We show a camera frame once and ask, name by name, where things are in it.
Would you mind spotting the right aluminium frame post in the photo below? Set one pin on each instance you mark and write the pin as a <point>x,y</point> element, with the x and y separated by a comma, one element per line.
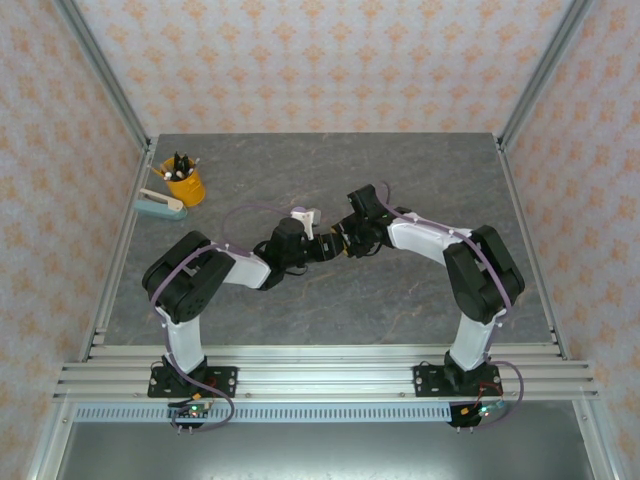
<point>541,75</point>

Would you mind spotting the teal and beige stapler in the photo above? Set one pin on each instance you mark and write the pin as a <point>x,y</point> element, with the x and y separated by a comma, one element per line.
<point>160,211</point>

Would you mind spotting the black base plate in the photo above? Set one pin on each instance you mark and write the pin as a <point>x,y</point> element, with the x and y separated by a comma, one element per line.
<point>225,380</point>
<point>427,380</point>

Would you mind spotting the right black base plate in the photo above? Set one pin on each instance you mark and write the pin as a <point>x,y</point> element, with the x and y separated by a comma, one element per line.
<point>427,380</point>

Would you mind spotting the aluminium mounting beam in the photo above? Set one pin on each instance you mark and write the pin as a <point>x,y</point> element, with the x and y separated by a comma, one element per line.
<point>325,382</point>

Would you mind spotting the grey metal sheet panel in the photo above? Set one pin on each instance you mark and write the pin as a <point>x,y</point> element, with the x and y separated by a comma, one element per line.
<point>325,455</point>

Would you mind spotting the yellow pen cup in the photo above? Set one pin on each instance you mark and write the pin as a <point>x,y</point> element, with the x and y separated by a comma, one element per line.
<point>187,192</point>

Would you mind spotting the left aluminium side rail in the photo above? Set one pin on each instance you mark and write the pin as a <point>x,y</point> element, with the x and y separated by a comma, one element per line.
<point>119,250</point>

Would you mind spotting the left aluminium frame post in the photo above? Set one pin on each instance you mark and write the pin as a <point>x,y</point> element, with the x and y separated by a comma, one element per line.
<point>109,75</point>

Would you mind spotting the aluminium frame post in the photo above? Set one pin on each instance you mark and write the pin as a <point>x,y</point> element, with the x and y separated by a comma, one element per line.
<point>109,75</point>
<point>541,75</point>

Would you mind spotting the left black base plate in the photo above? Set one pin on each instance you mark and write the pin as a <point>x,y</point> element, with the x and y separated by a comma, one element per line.
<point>225,380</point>

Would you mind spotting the black marker pen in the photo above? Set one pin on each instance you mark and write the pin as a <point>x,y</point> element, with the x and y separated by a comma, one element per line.
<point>187,165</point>
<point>178,162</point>

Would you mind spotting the aluminium side rail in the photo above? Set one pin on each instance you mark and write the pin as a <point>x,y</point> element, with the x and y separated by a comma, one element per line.
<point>119,250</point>
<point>534,250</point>

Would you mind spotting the right aluminium side rail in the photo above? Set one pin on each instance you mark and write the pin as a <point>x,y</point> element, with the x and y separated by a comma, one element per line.
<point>534,250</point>

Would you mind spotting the wooden pencil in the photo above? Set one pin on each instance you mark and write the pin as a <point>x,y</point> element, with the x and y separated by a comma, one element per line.
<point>159,171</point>

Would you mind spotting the aluminium table edge rail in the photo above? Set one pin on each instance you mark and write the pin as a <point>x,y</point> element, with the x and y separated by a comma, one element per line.
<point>325,352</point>

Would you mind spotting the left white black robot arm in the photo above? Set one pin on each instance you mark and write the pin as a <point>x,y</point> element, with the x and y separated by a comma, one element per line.
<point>185,340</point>

